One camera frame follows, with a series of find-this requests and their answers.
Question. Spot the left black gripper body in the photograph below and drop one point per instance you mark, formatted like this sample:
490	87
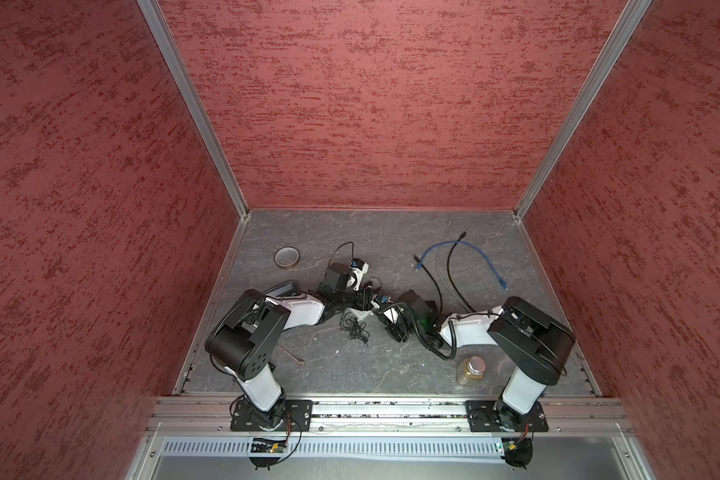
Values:
359	300

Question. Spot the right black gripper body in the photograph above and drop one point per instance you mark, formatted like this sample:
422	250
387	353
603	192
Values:
398	330

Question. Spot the black power adapter with cable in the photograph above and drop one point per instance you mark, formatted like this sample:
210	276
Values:
355	328

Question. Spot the white network switch box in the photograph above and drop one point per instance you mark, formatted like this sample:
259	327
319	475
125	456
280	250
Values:
361	315

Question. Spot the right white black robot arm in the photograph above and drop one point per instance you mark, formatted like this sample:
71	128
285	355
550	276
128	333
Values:
537	344

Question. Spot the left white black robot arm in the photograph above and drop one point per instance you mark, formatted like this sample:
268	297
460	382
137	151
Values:
244	340

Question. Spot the black desk calculator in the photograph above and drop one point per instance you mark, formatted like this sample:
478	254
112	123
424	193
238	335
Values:
285	289

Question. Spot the brown tape roll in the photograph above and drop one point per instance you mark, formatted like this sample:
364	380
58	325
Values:
287	257

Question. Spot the amber glass jar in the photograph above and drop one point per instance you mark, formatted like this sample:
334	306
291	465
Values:
471	370

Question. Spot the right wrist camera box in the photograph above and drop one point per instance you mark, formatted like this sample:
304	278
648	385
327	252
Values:
386	310

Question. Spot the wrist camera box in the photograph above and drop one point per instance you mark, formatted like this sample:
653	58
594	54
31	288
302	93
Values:
386	310
357	270

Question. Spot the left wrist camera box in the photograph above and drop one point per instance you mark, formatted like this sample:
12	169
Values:
357	270

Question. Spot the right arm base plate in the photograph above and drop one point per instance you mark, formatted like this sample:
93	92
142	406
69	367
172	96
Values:
497	417

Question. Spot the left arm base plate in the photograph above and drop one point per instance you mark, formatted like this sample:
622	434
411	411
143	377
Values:
300	414

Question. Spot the aluminium front rail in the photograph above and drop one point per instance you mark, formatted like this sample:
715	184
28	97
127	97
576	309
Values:
355	415

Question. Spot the white slotted cable duct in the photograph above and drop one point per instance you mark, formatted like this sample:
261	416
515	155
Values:
485	449

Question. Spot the left metal frame post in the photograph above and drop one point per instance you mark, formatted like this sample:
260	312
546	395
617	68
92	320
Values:
164	39

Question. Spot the metal frame post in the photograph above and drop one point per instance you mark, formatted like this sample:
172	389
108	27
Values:
164	39
616	42

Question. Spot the right metal frame post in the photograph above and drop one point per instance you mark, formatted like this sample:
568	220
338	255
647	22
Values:
616	42

